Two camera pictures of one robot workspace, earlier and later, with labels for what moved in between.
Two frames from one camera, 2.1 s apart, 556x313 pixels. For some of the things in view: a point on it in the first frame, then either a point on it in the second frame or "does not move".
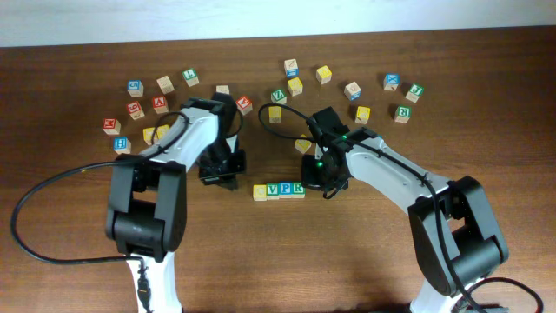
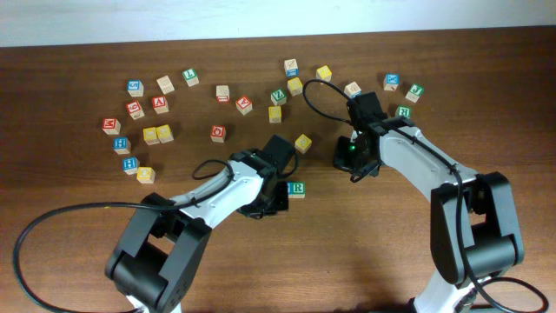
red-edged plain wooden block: (222, 89) does not move
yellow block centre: (275, 114) does not move
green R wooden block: (298, 189) does not move
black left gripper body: (220, 175) → (270, 204)
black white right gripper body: (313, 176) → (345, 156)
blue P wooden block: (285, 189) does not move
